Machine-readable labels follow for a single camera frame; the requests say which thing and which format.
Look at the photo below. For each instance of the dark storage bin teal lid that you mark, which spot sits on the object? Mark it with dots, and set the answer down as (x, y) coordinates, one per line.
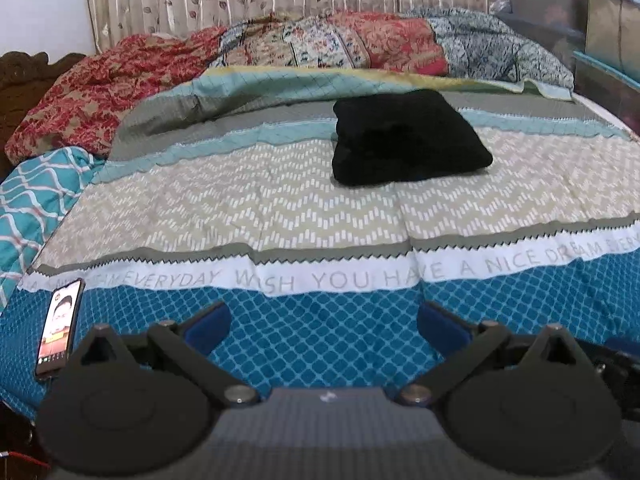
(605, 85)

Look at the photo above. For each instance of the black pants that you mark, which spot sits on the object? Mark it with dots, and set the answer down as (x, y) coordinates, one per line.
(405, 135)

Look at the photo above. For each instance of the teal lattice patterned blanket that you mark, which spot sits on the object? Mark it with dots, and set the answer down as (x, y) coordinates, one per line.
(35, 195)

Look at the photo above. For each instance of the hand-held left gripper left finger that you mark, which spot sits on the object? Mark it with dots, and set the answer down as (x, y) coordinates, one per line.
(207, 322)

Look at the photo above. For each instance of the red and blue patchwork quilt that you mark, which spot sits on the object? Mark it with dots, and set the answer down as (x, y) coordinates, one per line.
(350, 40)

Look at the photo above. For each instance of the brownish storage bin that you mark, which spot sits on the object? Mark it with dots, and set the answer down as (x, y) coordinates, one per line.
(612, 20)

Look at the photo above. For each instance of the patterned striped bedspread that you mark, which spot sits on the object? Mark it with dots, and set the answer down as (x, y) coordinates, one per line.
(250, 200)

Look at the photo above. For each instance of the clear storage bin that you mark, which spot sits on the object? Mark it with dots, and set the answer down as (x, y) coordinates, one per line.
(540, 0)

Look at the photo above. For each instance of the carved wooden headboard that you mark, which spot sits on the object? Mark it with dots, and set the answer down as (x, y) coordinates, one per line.
(25, 70)

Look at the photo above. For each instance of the black smartphone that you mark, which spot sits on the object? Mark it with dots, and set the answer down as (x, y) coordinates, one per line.
(60, 325)

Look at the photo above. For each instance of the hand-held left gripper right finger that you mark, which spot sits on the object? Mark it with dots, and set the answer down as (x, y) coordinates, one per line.
(442, 322)

